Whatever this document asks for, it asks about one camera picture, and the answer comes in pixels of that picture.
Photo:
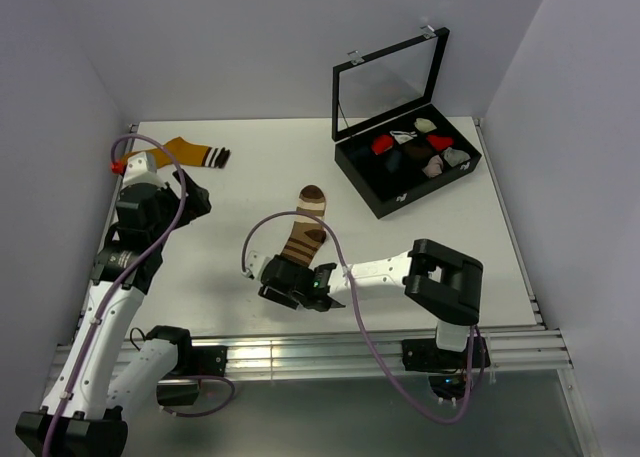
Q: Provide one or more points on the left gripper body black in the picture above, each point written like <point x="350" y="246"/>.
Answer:
<point x="170" y="204"/>

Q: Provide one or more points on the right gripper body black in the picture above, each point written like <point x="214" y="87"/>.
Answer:
<point x="289" y="300"/>

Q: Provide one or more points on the brown striped sock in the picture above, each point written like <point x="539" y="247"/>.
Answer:
<point x="307" y="236"/>

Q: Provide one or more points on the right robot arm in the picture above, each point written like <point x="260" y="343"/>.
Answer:
<point x="444" y="282"/>

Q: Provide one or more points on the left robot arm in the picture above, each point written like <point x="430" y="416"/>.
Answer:
<point x="86" y="412"/>

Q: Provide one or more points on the mustard yellow sock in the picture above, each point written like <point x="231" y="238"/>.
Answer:
<point x="186" y="154"/>

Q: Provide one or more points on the black storage box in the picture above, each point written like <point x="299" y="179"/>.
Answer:
<point x="384" y="192"/>

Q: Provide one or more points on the blue rolled sock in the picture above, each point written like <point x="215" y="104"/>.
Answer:
<point x="393" y="161"/>

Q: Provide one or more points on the red rolled sock left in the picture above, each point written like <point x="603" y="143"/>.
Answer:
<point x="382" y="144"/>

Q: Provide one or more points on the red rolled sock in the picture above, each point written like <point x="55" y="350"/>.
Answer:
<point x="382" y="144"/>
<point x="439" y="143"/>

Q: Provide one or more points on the dark brown rolled sock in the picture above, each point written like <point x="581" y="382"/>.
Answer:
<point x="417" y="151"/>

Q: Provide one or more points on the white grey rolled sock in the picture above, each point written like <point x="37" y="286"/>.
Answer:
<point x="402" y="137"/>

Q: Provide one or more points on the pink beige rolled sock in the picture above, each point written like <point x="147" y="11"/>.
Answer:
<point x="434" y="167"/>

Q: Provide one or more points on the glass box lid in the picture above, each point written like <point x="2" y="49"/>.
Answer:
<point x="371" y="89"/>

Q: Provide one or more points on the red rolled sock right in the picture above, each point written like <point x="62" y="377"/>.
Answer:
<point x="439" y="143"/>

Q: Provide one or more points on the pale green rolled sock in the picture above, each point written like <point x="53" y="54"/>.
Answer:
<point x="424" y="125"/>

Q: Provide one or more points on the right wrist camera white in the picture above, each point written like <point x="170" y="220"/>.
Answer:
<point x="254" y="265"/>

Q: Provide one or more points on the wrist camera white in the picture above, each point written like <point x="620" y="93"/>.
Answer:
<point x="254" y="265"/>
<point x="139" y="169"/>

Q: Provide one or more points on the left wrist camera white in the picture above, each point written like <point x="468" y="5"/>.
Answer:
<point x="139" y="169"/>

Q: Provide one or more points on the aluminium front rail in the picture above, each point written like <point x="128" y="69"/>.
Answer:
<point x="347" y="355"/>

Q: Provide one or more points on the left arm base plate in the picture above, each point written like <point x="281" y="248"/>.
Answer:
<point x="209" y="360"/>

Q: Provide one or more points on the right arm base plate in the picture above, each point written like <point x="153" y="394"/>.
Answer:
<point x="422" y="355"/>

